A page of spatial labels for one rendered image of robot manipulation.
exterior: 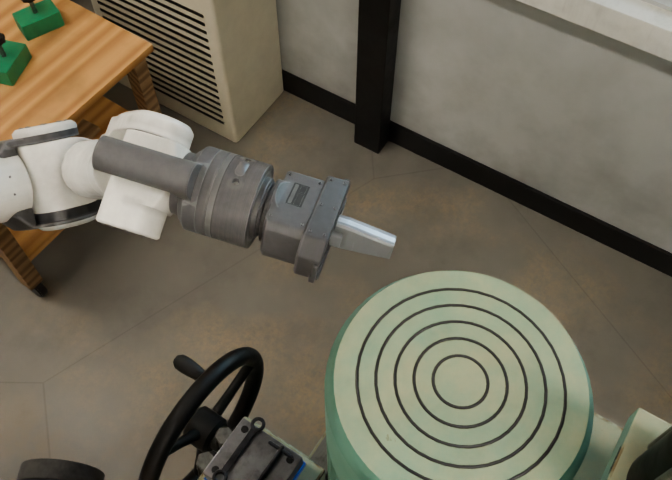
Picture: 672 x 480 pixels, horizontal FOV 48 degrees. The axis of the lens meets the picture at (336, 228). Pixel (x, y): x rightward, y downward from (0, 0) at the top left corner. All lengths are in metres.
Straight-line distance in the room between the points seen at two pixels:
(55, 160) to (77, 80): 1.12
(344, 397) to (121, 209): 0.35
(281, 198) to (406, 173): 1.74
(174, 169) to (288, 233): 0.12
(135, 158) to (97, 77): 1.37
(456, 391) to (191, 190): 0.34
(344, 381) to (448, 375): 0.07
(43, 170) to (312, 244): 0.41
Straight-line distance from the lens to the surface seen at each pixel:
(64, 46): 2.20
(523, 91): 2.12
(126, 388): 2.17
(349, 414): 0.49
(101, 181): 0.85
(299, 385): 2.10
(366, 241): 0.73
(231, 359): 1.13
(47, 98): 2.08
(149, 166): 0.71
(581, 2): 1.81
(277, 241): 0.72
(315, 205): 0.73
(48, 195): 0.99
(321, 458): 1.10
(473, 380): 0.50
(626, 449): 0.49
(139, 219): 0.75
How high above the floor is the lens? 1.97
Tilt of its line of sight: 58 degrees down
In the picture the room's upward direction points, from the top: straight up
